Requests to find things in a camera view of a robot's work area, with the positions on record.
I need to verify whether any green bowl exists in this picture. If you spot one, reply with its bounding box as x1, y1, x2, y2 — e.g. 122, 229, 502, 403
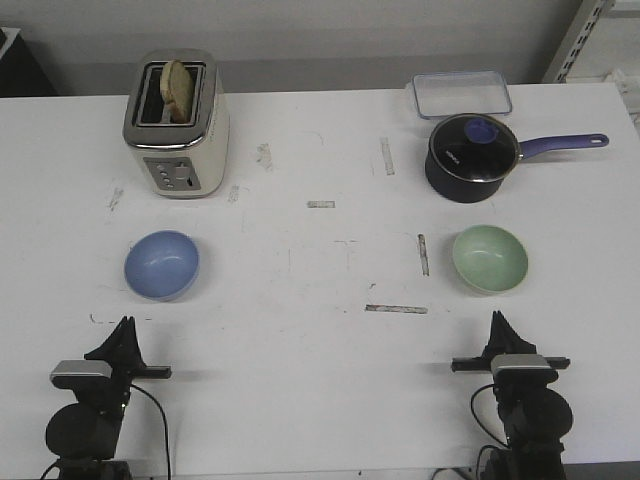
452, 225, 529, 294

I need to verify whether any slice of toast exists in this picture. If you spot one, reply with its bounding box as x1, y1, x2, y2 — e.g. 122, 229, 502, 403
159, 60, 194, 124

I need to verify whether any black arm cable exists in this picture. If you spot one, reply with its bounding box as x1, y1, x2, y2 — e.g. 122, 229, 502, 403
470, 383, 509, 480
39, 383, 172, 480

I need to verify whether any grey metal shelf upright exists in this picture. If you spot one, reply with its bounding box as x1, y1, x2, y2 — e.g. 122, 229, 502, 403
541, 0, 615, 84

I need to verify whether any glass pot lid blue knob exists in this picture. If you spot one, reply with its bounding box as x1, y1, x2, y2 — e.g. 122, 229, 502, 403
429, 114, 521, 182

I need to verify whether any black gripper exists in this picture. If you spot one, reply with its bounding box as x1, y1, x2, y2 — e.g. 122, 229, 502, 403
451, 311, 570, 387
83, 316, 172, 396

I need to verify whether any cream and chrome toaster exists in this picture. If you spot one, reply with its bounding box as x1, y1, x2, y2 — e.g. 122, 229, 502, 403
122, 48, 230, 199

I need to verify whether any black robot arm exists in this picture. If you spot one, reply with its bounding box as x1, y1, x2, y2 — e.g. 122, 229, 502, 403
451, 311, 574, 479
45, 316, 172, 479

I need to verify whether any clear plastic food container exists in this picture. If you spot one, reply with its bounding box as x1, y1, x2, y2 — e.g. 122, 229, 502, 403
405, 70, 513, 120

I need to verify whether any blue bowl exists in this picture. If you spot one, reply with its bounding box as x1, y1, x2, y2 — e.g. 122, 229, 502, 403
124, 230, 200, 301

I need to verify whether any dark blue saucepan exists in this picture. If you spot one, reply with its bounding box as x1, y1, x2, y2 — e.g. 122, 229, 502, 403
424, 122, 609, 203

